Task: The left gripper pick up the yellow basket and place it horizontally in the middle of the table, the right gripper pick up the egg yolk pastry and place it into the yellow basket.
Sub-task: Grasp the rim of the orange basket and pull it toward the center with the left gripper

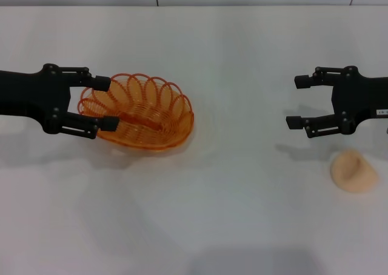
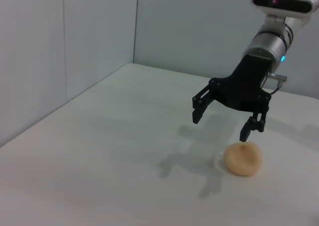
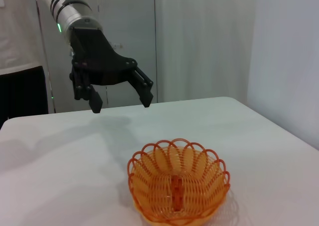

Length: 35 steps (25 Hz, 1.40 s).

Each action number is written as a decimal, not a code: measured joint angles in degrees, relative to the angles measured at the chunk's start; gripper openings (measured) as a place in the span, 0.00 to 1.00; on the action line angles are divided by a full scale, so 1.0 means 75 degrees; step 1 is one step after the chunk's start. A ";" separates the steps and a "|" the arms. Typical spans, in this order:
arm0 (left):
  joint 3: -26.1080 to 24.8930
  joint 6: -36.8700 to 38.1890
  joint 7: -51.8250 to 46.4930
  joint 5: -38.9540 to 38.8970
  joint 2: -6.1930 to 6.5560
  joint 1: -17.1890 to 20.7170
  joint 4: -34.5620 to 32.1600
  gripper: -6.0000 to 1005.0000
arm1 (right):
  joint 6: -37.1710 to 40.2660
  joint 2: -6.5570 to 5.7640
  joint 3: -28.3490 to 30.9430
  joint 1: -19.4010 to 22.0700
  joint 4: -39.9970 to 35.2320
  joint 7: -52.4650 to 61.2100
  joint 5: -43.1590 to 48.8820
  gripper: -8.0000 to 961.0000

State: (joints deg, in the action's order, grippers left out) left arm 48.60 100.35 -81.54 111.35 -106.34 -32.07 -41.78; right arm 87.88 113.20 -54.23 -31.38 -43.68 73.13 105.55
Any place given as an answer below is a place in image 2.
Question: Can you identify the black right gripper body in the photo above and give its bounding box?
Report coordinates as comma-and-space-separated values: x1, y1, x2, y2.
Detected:
208, 53, 273, 114

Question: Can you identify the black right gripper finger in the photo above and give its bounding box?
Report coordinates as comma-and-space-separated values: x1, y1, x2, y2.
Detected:
191, 83, 219, 124
239, 108, 270, 142

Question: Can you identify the beige round bun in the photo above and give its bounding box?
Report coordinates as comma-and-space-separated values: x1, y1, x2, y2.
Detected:
223, 141, 263, 177

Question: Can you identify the right gripper connector cable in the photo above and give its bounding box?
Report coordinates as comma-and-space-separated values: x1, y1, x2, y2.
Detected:
261, 71, 288, 97

